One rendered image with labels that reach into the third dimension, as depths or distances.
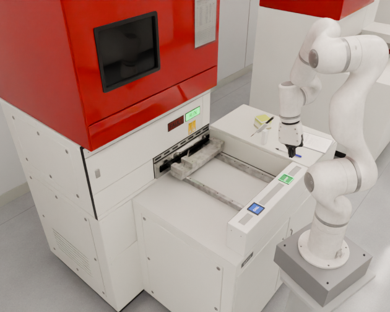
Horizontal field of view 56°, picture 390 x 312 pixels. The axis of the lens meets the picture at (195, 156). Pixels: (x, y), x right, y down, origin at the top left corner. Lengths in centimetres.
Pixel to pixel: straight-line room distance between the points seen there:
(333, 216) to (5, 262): 223
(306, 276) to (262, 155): 74
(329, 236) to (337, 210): 14
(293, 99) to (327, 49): 46
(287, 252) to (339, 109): 61
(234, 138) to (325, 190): 92
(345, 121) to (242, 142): 93
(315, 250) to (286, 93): 61
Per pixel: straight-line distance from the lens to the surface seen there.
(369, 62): 118
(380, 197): 343
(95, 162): 159
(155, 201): 182
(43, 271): 275
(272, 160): 196
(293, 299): 174
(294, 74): 141
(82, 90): 137
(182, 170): 186
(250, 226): 151
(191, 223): 171
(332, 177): 122
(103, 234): 184
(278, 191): 169
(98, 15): 135
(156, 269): 209
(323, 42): 113
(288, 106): 154
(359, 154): 125
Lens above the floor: 204
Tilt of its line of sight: 35 degrees down
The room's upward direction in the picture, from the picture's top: straight up
